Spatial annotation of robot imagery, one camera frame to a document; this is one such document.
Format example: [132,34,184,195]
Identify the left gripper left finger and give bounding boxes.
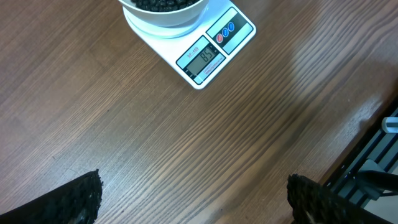
[1,169,103,224]

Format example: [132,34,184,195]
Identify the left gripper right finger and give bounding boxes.
[287,174,395,224]

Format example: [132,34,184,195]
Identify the white digital kitchen scale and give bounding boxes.
[122,1,256,90]

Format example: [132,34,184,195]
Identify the white bowl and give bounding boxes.
[119,0,209,27]

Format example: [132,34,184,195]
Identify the black beans in bowl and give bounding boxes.
[131,0,198,12]

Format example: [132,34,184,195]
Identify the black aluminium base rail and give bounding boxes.
[324,105,397,208]

